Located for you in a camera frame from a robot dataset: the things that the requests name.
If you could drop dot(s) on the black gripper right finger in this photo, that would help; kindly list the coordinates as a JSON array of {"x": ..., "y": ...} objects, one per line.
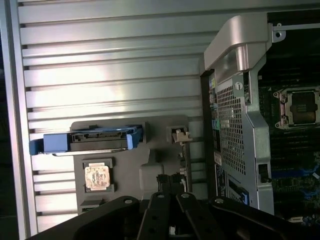
[{"x": 200, "y": 220}]

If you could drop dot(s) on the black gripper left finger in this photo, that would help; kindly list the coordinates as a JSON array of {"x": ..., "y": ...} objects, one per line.
[{"x": 110, "y": 215}]

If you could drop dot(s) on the black RAM stick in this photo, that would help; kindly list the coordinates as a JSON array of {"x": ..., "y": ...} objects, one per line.
[
  {"x": 175, "y": 183},
  {"x": 162, "y": 183}
]

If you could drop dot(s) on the CPU chip with metal lid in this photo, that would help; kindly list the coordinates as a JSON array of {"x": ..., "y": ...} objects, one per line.
[{"x": 97, "y": 177}]

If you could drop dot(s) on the blue plastic case latch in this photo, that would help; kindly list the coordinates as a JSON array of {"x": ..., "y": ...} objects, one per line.
[{"x": 244, "y": 196}]

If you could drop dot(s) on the grey plastic parts rack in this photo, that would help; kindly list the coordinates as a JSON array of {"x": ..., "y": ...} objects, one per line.
[{"x": 150, "y": 160}]

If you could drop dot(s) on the disk drive in blue carrier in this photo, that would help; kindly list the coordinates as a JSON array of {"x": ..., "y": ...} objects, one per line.
[{"x": 97, "y": 142}]

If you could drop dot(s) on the grey metal PC case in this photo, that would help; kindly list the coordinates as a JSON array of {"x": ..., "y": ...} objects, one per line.
[{"x": 235, "y": 125}]

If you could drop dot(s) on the dark green motherboard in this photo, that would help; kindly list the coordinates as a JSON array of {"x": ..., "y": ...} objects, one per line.
[{"x": 287, "y": 155}]

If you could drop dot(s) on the CPU socket with metal frame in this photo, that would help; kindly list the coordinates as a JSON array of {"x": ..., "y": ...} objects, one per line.
[{"x": 300, "y": 107}]

